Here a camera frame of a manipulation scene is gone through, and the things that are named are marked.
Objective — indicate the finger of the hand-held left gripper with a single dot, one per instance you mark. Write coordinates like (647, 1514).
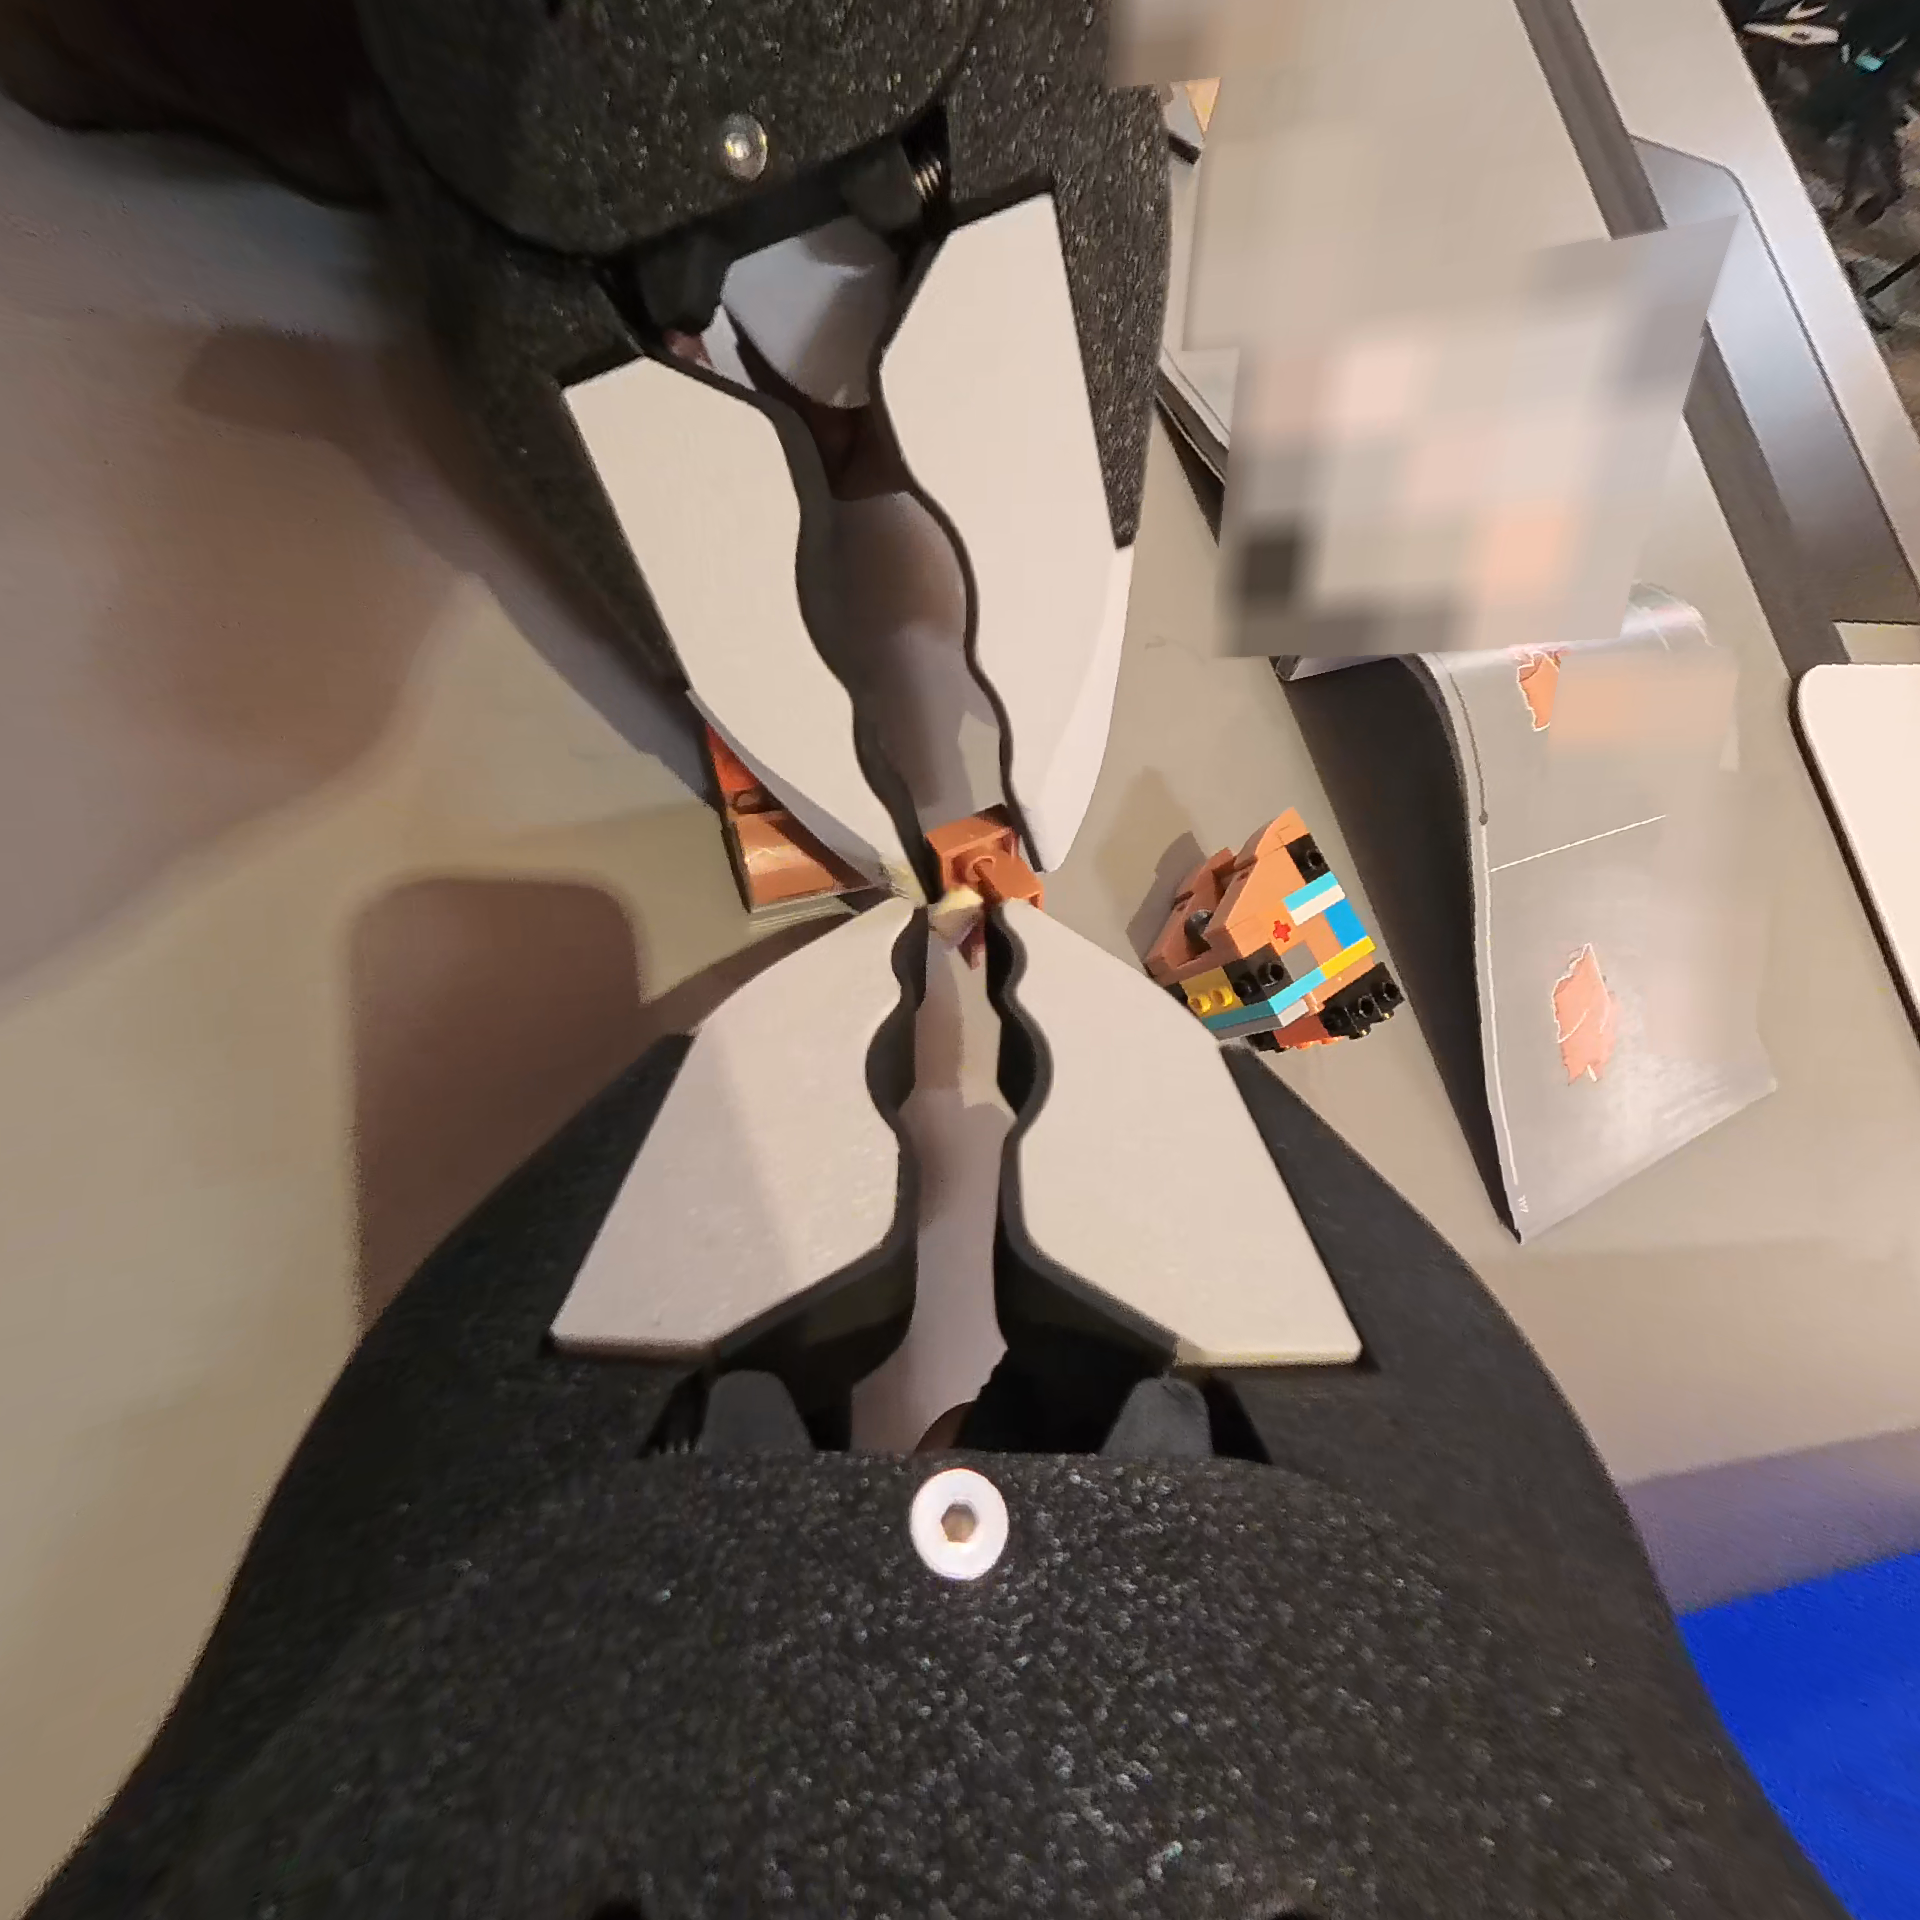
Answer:
(1036, 494)
(705, 557)

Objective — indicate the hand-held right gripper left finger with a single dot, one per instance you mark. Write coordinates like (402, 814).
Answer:
(734, 1171)

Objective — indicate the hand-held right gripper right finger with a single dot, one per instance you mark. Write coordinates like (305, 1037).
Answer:
(1170, 1185)

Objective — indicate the small cream round brick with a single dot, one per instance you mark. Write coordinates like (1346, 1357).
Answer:
(953, 914)

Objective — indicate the brown angled toy brick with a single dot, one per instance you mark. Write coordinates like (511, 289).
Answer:
(983, 855)

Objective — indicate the grey desk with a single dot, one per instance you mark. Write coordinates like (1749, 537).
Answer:
(225, 674)

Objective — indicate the multicoloured toy brick model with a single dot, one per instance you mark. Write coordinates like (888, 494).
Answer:
(1277, 945)

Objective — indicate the orange toy brick assembly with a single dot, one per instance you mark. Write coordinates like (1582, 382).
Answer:
(764, 855)

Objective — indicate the grey instruction booklet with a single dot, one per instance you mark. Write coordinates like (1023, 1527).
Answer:
(1621, 974)

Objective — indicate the white rounded board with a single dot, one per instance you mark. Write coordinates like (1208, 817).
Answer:
(1868, 809)

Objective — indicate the large blue plastic bin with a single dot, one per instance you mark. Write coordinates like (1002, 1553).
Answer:
(1816, 1741)

